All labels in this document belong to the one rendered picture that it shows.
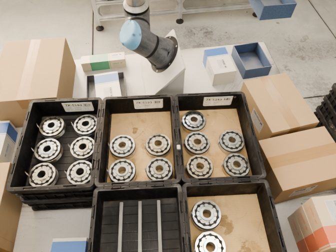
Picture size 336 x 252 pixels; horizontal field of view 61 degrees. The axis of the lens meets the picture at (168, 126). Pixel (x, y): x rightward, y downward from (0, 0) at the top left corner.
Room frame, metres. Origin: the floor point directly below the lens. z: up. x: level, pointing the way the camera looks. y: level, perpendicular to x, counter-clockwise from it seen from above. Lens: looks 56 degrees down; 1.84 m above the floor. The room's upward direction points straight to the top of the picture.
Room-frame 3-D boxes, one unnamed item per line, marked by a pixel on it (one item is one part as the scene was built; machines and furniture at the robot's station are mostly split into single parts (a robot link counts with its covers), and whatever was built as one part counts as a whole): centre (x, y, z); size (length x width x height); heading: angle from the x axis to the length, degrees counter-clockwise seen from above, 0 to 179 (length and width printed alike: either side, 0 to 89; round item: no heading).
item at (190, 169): (0.48, -0.12, 0.86); 0.10 x 0.10 x 0.01
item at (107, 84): (0.94, 0.30, 0.75); 0.20 x 0.12 x 0.09; 12
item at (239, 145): (0.59, -0.26, 0.86); 0.10 x 0.10 x 0.01
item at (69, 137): (0.56, 0.41, 0.87); 0.40 x 0.30 x 0.11; 3
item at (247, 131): (0.59, -0.19, 0.87); 0.40 x 0.30 x 0.11; 3
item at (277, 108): (0.80, -0.50, 0.78); 0.30 x 0.22 x 0.16; 15
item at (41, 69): (0.97, 0.65, 0.80); 0.40 x 0.30 x 0.20; 6
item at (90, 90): (0.94, 0.31, 0.73); 0.27 x 0.20 x 0.05; 9
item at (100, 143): (0.57, 0.11, 0.92); 0.40 x 0.30 x 0.02; 3
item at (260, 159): (0.59, -0.19, 0.92); 0.40 x 0.30 x 0.02; 3
